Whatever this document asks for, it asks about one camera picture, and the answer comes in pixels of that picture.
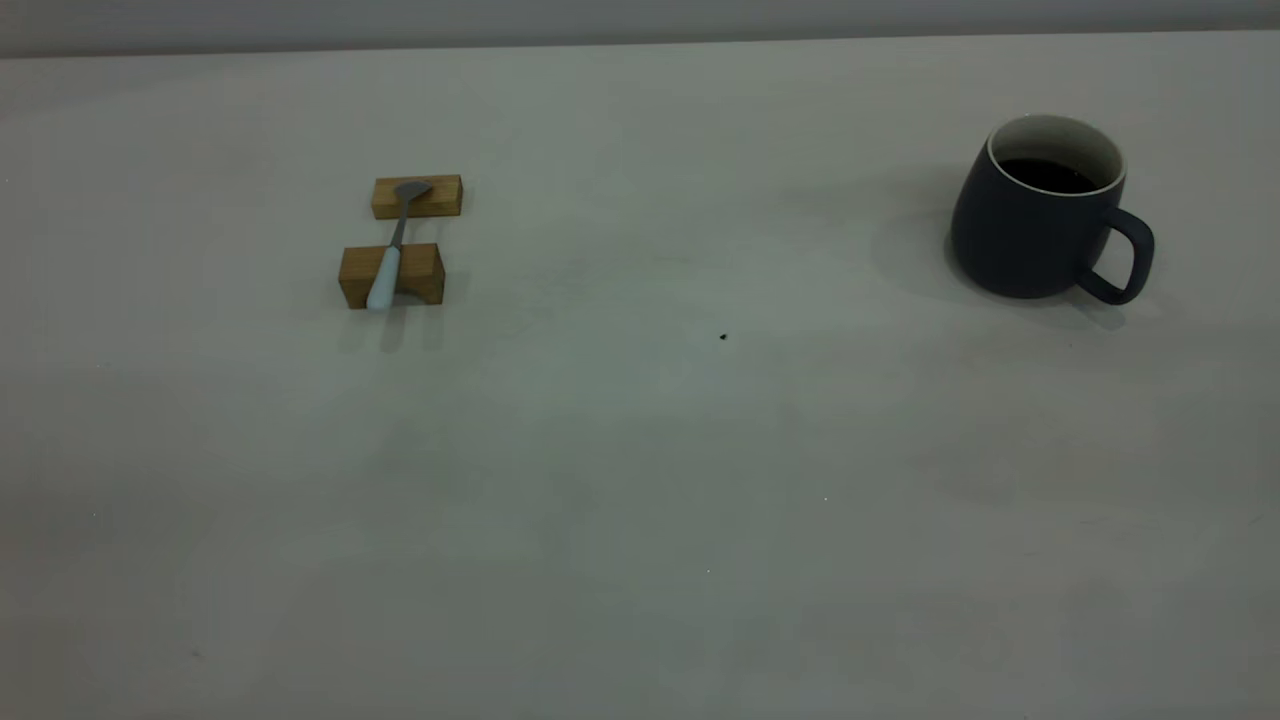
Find dark grey ceramic mug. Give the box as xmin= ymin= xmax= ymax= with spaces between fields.
xmin=949 ymin=113 xmax=1156 ymax=306

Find spoon with pale blue handle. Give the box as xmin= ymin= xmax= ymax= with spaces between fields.
xmin=366 ymin=179 xmax=434 ymax=311

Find rectangular wooden block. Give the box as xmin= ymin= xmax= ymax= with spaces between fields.
xmin=371 ymin=175 xmax=464 ymax=220

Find arched wooden block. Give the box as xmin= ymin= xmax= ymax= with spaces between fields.
xmin=338 ymin=242 xmax=446 ymax=309

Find dark coffee liquid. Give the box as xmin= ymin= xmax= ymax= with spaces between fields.
xmin=998 ymin=158 xmax=1099 ymax=195

